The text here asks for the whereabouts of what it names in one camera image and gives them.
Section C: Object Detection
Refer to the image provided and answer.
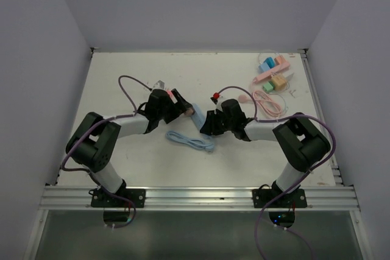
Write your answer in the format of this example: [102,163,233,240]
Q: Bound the light blue power strip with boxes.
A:
[191,104,213,141]

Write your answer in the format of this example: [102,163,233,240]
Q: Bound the pink power strip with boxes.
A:
[253,55,291,84]

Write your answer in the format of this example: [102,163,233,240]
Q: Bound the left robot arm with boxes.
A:
[61,89,194,207]

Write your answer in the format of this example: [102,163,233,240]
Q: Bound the pink adapter plug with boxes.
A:
[166,90,177,104]

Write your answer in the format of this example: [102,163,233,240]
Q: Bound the light blue coiled cable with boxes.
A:
[165,130,216,153]

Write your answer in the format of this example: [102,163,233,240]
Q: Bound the aluminium front rail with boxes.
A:
[39,186,360,211]

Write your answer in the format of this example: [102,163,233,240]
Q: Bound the blue cube socket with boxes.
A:
[264,57,276,69]

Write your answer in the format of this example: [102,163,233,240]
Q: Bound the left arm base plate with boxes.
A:
[88,188,146,208]

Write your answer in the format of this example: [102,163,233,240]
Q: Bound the light blue charger plug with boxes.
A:
[258,62,271,73]

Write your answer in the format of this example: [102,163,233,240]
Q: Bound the green charger plug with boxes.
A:
[262,81,275,93]

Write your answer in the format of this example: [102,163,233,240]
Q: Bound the purple camera cable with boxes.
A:
[60,75,153,230]
[210,86,338,260]

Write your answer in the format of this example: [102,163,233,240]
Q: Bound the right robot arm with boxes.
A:
[200,99,331,207]

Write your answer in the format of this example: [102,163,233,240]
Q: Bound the thin white charging cable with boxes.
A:
[258,52,298,113]

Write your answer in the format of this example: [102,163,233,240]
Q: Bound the brown pink USB charger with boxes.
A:
[185,110,194,116]

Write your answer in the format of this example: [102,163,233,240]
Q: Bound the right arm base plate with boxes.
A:
[252,188,308,208]

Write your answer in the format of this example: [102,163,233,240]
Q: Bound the yellow cube socket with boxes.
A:
[271,76,288,91]

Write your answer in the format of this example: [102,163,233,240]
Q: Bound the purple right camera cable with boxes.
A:
[210,86,338,260]

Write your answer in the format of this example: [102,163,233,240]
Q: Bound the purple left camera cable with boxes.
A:
[60,75,153,230]

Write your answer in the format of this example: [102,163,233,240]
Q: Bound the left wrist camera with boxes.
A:
[153,80,165,90]

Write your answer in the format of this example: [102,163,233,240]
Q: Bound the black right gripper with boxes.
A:
[200,110,234,136]

